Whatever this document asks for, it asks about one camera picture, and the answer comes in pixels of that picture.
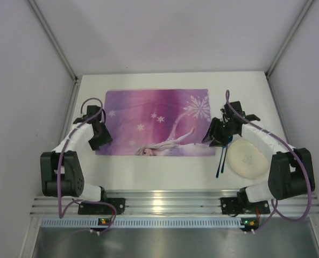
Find purple princess cloth placemat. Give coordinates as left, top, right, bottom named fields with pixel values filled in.
left=96, top=89, right=215, bottom=157

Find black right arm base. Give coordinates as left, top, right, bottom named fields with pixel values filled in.
left=220, top=197, right=243, bottom=217

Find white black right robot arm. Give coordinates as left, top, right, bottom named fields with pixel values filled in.
left=202, top=101, right=315, bottom=209

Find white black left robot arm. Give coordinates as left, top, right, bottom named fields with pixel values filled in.
left=40, top=105, right=112, bottom=202

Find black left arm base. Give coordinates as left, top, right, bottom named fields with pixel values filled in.
left=78, top=198, right=126, bottom=215

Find blue metallic spoon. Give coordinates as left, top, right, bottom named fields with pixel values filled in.
left=219, top=135, right=233, bottom=173

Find white round plate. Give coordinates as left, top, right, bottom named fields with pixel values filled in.
left=227, top=138, right=270, bottom=180

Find blue metallic fork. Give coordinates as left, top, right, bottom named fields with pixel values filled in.
left=216, top=146, right=226, bottom=178

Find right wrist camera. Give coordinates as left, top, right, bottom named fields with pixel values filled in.
left=244, top=114, right=261, bottom=122

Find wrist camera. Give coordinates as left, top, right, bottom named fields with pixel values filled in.
left=73, top=116, right=87, bottom=124
left=244, top=114, right=261, bottom=122

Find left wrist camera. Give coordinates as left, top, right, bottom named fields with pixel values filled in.
left=73, top=116, right=87, bottom=124

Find aluminium mounting rail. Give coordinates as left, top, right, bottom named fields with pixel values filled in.
left=30, top=190, right=319, bottom=217

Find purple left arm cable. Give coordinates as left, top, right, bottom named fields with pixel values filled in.
left=57, top=98, right=117, bottom=234

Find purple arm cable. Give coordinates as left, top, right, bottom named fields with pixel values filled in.
left=225, top=90, right=312, bottom=232
left=57, top=98, right=117, bottom=234

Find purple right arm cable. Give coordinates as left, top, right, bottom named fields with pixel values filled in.
left=225, top=90, right=312, bottom=232

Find slotted grey cable duct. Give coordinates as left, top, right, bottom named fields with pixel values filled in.
left=40, top=217, right=259, bottom=229

